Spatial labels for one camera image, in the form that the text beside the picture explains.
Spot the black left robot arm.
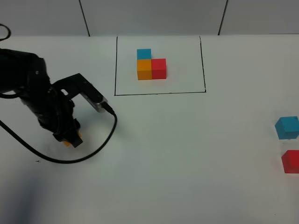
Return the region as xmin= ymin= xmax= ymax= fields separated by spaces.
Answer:
xmin=0 ymin=49 xmax=83 ymax=147

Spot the black left camera cable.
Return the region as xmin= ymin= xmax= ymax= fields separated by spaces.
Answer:
xmin=0 ymin=102 xmax=118 ymax=164

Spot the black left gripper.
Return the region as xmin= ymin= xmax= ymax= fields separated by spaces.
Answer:
xmin=22 ymin=87 xmax=79 ymax=145

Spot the template blue cube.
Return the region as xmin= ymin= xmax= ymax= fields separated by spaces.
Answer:
xmin=137 ymin=49 xmax=151 ymax=60

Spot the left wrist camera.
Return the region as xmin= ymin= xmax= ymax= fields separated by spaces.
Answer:
xmin=53 ymin=73 xmax=114 ymax=114

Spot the template orange cube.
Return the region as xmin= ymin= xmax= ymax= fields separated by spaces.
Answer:
xmin=137 ymin=59 xmax=152 ymax=80

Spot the template red cube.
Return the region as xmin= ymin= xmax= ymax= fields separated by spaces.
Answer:
xmin=151 ymin=58 xmax=167 ymax=79

